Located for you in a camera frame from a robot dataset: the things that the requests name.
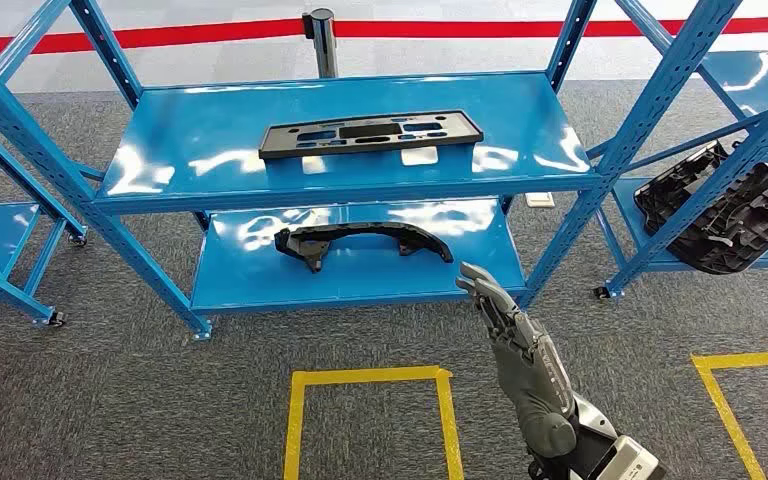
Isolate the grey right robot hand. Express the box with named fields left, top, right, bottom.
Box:
left=455, top=262, right=579, bottom=460

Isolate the black rectangular plastic plate part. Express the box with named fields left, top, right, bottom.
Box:
left=258, top=109, right=485, bottom=162

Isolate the black curved plastic part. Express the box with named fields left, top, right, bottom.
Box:
left=273, top=221, right=455, bottom=274

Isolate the blue metal shelf rack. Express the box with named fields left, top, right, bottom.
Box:
left=0, top=99, right=90, bottom=329
left=0, top=0, right=746, bottom=342
left=585, top=0, right=768, bottom=301

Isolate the black ribbed plastic panel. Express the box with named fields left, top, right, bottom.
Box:
left=633, top=140, right=768, bottom=276

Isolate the red barrier belt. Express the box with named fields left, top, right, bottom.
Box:
left=0, top=18, right=306, bottom=58
left=334, top=16, right=768, bottom=39

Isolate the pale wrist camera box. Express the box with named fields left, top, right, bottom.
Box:
left=592, top=433, right=668, bottom=480

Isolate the chrome stanchion post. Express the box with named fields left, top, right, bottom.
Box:
left=301, top=7, right=340, bottom=79

